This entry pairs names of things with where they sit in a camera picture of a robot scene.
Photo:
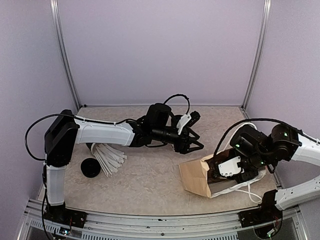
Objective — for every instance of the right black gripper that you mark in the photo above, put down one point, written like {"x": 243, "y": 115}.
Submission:
{"x": 241, "y": 178}

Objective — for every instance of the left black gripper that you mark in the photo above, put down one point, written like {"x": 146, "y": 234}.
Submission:
{"x": 184, "y": 148}

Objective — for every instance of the brown paper bag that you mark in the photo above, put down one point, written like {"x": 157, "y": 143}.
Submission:
{"x": 199, "y": 176}

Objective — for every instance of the bundle of white straws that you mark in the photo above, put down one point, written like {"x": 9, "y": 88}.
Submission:
{"x": 109, "y": 158}

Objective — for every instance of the black cup holding straws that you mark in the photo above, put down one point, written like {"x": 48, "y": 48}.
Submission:
{"x": 91, "y": 147}

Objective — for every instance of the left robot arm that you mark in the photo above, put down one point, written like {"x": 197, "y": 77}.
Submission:
{"x": 159, "y": 124}

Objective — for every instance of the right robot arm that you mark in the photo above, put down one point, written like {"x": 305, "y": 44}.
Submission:
{"x": 284, "y": 143}

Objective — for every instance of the stack of black lids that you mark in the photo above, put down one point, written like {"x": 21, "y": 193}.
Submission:
{"x": 90, "y": 167}

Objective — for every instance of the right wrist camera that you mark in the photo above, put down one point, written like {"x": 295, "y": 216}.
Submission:
{"x": 228, "y": 167}

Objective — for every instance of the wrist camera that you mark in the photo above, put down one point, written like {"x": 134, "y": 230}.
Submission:
{"x": 187, "y": 120}
{"x": 228, "y": 167}

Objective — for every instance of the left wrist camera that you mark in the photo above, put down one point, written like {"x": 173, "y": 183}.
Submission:
{"x": 187, "y": 120}

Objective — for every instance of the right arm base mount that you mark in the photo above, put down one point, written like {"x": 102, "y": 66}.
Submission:
{"x": 259, "y": 216}

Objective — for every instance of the front aluminium frame rail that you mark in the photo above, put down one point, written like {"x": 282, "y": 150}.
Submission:
{"x": 110, "y": 226}

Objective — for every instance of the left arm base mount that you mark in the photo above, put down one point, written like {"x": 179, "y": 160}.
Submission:
{"x": 65, "y": 216}

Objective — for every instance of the right aluminium corner post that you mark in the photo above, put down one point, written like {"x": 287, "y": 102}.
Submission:
{"x": 258, "y": 53}

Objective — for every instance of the aluminium corner post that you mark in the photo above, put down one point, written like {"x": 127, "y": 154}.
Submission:
{"x": 258, "y": 53}
{"x": 54, "y": 5}

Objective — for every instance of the left aluminium corner post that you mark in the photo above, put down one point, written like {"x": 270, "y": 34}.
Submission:
{"x": 54, "y": 5}

